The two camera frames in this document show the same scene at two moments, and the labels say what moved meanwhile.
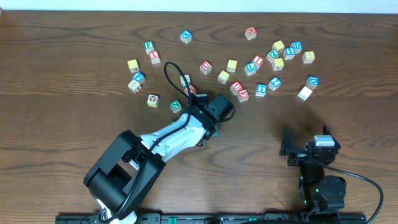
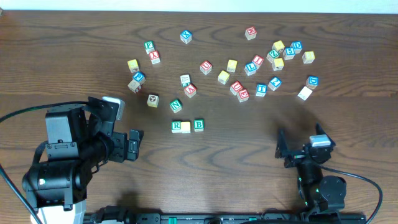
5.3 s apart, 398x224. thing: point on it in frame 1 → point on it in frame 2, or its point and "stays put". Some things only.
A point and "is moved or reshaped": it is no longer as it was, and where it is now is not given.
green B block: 216,133 is moved or reshaped
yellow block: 231,65 stays put
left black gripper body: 210,134 → 120,147
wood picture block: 153,100 stays put
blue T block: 261,89 stays put
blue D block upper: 297,46 stays put
